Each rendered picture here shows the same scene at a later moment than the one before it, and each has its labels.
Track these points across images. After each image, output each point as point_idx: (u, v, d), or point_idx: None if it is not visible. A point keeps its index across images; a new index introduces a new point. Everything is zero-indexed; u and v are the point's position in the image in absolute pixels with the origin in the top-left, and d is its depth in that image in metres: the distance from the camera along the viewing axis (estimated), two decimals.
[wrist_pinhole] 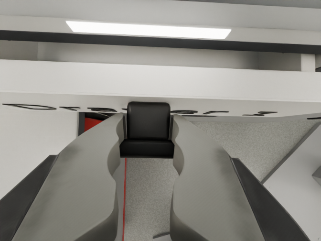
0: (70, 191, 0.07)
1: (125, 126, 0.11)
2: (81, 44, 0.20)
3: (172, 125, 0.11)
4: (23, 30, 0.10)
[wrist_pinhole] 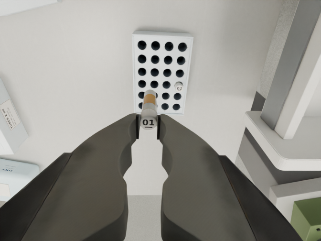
0: (81, 189, 0.07)
1: (138, 127, 0.11)
2: None
3: (159, 125, 0.11)
4: None
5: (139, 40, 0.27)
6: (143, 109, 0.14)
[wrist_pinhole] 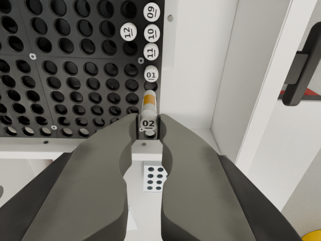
0: (81, 189, 0.07)
1: (138, 127, 0.11)
2: (180, 102, 0.26)
3: (159, 125, 0.11)
4: None
5: (147, 187, 0.43)
6: (146, 67, 0.18)
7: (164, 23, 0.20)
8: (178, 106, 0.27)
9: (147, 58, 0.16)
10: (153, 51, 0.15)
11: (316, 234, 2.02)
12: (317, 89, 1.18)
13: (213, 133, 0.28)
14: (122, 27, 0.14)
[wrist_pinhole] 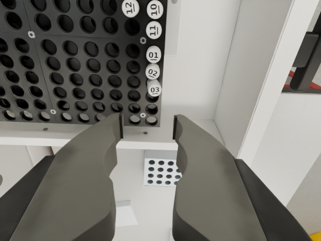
0: (67, 191, 0.07)
1: (122, 126, 0.11)
2: (183, 90, 0.26)
3: (176, 125, 0.11)
4: None
5: (147, 180, 0.42)
6: (148, 48, 0.17)
7: (168, 5, 0.19)
8: (181, 95, 0.26)
9: (149, 36, 0.15)
10: (155, 28, 0.15)
11: (319, 236, 2.00)
12: None
13: (216, 124, 0.27)
14: (123, 1, 0.14)
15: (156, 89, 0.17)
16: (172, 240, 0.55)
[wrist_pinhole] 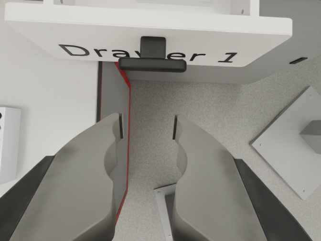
0: (67, 191, 0.07)
1: (122, 126, 0.11)
2: None
3: (176, 125, 0.11)
4: None
5: None
6: None
7: None
8: None
9: None
10: None
11: None
12: None
13: None
14: None
15: None
16: None
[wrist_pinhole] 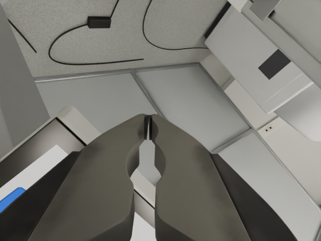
0: (89, 189, 0.07)
1: (146, 128, 0.11)
2: None
3: (151, 125, 0.11)
4: None
5: None
6: None
7: None
8: None
9: None
10: None
11: None
12: None
13: None
14: None
15: None
16: None
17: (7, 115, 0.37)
